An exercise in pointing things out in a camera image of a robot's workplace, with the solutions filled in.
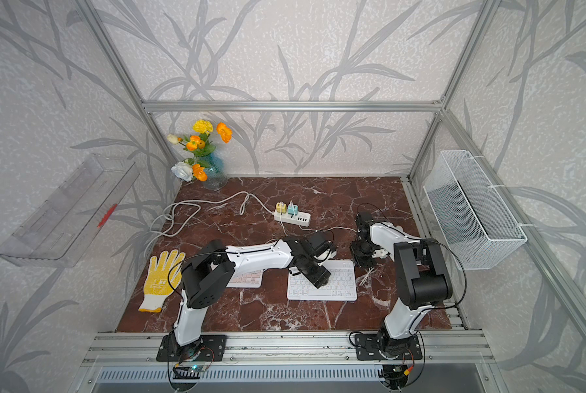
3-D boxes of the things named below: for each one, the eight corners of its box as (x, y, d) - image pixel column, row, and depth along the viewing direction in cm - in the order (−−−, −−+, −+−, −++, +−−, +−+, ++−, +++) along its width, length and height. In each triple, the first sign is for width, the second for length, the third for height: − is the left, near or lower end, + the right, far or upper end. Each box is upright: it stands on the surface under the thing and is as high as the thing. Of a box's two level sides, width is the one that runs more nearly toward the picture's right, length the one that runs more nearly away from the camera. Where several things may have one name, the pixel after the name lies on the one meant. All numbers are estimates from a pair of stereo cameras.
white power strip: (273, 221, 106) (272, 216, 104) (276, 212, 109) (275, 208, 107) (310, 227, 104) (310, 222, 102) (312, 218, 107) (312, 213, 105)
